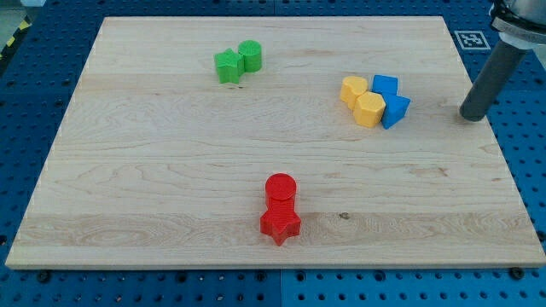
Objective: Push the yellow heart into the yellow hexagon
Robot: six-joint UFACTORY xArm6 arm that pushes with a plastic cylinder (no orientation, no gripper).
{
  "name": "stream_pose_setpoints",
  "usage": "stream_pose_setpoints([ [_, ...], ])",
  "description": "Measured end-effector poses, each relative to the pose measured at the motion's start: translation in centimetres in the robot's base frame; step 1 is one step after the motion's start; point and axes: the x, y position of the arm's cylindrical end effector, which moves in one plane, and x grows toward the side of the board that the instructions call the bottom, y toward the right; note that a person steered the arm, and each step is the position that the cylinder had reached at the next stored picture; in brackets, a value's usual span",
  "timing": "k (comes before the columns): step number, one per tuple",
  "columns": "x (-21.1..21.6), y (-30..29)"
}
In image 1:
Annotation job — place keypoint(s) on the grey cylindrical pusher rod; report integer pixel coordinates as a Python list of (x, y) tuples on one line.
[(501, 64)]

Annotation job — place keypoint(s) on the yellow hexagon block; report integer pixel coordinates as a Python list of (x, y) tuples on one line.
[(368, 109)]

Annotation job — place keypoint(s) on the yellow heart block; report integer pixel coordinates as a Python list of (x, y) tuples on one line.
[(351, 88)]

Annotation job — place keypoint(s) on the fiducial marker tag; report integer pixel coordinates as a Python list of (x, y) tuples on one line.
[(471, 40)]

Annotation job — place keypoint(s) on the blue triangle block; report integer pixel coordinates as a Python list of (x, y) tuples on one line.
[(396, 108)]

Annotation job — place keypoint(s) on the blue cube block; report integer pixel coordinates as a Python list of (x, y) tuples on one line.
[(383, 84)]

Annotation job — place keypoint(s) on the wooden board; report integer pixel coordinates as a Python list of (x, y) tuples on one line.
[(157, 165)]

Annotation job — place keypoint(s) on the green cylinder block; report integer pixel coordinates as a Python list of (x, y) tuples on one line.
[(251, 51)]

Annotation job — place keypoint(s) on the red cylinder block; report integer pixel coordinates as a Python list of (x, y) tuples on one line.
[(280, 186)]

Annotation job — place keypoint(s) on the green star block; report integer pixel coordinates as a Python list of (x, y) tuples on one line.
[(229, 66)]

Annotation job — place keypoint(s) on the red star block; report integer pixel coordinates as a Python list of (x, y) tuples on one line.
[(280, 221)]

